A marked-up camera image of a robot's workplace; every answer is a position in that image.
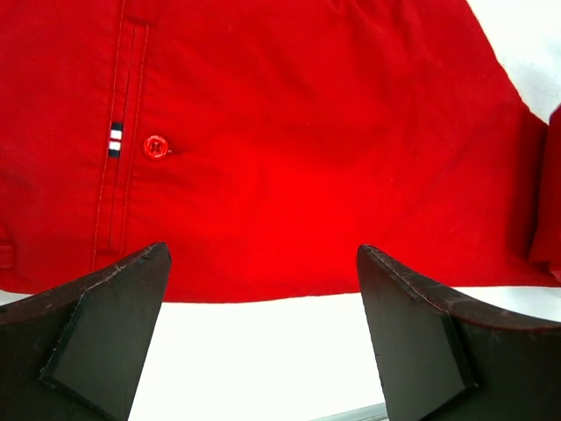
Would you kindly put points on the aluminium table frame rail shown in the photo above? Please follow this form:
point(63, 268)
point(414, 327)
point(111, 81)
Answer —
point(377, 412)

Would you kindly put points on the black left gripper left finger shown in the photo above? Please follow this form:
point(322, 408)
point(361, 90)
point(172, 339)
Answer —
point(77, 351)

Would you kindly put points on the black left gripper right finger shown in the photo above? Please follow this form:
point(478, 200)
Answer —
point(443, 355)

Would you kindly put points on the red trousers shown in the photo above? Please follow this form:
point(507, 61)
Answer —
point(264, 142)

